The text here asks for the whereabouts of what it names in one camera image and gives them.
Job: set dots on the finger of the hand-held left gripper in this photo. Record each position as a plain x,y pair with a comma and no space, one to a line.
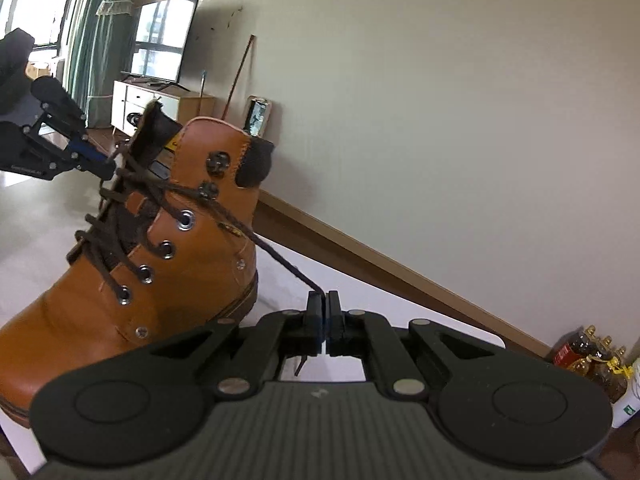
80,146
55,162

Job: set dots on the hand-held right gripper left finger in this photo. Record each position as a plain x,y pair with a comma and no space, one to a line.
316,325

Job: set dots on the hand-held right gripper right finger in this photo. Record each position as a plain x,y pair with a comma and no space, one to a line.
335,327

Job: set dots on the dark brown shoelace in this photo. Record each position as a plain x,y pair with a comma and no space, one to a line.
280,258

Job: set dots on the brown leather boot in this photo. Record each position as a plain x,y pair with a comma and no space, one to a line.
150,310

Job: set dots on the white and wood media cabinet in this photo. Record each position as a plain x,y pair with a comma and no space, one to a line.
125,105

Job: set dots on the balcony window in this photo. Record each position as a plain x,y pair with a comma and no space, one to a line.
45,15

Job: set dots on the green curtain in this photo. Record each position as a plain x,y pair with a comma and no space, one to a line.
85,35

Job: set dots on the cloth covered standing appliance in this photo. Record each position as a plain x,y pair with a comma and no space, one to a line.
112,60

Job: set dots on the thin metal pole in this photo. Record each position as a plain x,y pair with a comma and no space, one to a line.
201,85

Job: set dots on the flat screen television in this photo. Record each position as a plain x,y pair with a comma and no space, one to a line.
162,35

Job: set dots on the wooden stick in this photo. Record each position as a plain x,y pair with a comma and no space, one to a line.
240,72

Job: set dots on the group of cooking oil bottles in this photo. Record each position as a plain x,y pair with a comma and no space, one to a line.
585,360

